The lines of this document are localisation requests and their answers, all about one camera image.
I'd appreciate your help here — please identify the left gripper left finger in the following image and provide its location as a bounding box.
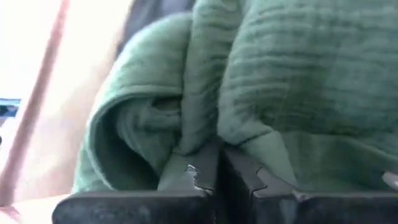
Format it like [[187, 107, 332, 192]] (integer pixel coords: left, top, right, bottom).
[[173, 142, 220, 197]]

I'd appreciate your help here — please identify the dark green garment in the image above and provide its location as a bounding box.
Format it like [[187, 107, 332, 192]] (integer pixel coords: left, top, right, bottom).
[[72, 0, 398, 194]]

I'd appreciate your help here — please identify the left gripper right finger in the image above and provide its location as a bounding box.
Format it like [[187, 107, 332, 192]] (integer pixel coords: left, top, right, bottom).
[[221, 145, 300, 200]]

